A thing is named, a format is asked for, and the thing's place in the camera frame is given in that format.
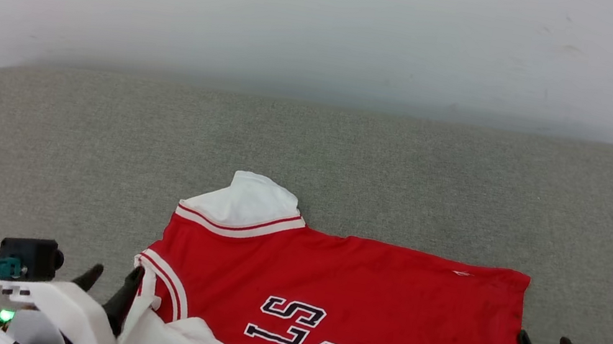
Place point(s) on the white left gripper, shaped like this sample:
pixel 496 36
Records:
pixel 73 314

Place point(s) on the red and white basketball jersey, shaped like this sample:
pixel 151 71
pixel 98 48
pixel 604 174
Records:
pixel 372 297

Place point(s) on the grey fabric sofa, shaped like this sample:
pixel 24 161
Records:
pixel 345 166

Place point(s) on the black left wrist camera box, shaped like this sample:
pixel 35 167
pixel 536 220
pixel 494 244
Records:
pixel 33 257

